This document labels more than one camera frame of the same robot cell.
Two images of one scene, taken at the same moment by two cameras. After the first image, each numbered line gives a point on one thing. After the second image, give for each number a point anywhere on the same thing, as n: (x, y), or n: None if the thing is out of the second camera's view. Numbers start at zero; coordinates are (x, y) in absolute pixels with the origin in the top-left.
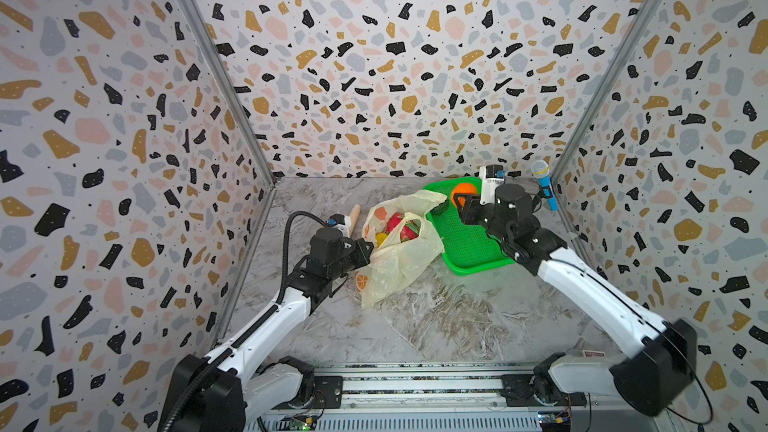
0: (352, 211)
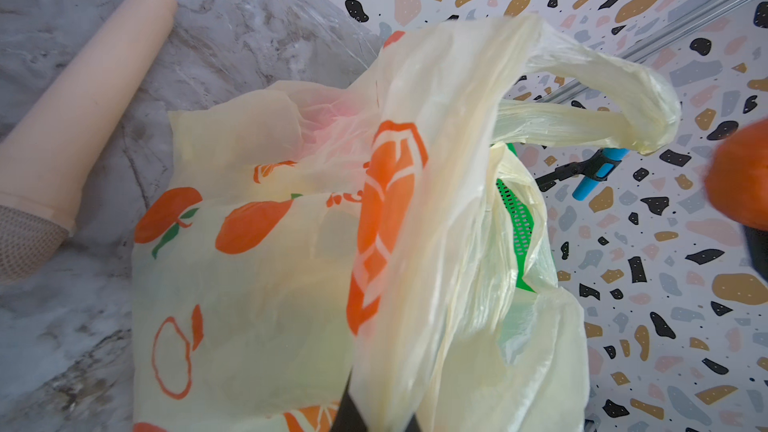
0: (45, 149)
